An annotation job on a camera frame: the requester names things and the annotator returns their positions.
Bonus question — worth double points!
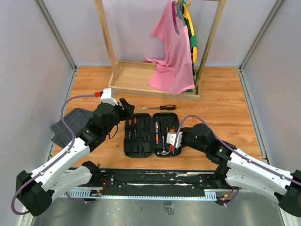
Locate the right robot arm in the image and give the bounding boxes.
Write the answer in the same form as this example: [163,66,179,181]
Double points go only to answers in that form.
[166,123,301,217]

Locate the green yellow hangers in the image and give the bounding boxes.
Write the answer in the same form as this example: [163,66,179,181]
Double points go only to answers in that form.
[177,0,198,77]

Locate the silver orange utility knife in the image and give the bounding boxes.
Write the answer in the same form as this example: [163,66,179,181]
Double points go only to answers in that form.
[155,121,159,144]

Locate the claw hammer black grip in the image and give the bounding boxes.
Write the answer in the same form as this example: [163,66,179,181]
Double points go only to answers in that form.
[157,135,170,156]

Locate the left aluminium frame post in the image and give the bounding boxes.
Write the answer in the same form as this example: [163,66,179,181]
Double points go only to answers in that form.
[34,0,78,71]

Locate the black plastic tool case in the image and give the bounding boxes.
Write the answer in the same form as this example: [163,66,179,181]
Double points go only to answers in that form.
[124,113,182,158]

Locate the right aluminium frame post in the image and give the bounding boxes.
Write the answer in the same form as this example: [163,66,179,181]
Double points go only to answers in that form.
[238,0,286,71]

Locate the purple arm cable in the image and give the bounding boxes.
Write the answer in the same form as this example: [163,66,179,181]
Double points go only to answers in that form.
[11,93,99,215]
[173,114,301,208]

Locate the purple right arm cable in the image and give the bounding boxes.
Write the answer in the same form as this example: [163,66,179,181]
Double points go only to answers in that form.
[173,114,301,208]

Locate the grey cable duct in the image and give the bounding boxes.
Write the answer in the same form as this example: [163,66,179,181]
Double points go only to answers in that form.
[68,187,217,201]

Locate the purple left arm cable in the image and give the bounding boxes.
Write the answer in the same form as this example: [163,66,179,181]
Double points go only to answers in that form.
[11,93,99,215]

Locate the dark grey folded cloth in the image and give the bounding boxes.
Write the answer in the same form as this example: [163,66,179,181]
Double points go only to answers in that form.
[50,108,93,148]

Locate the wooden clothes rack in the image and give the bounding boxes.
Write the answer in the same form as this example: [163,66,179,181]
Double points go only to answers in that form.
[94,0,226,101]

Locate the black orange screwdriver handle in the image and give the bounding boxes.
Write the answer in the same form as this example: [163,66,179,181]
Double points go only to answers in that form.
[142,105,176,111]

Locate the aluminium frame post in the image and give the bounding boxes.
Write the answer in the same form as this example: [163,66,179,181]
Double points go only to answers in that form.
[34,0,78,71]
[238,0,286,71]

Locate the pink t-shirt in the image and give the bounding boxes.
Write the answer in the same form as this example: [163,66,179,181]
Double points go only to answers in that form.
[144,0,195,95]

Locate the small orange black screwdriver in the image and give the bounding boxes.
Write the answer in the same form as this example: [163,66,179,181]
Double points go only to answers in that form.
[134,117,137,140]

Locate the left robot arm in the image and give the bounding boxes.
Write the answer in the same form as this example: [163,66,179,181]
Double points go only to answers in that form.
[11,88,135,216]

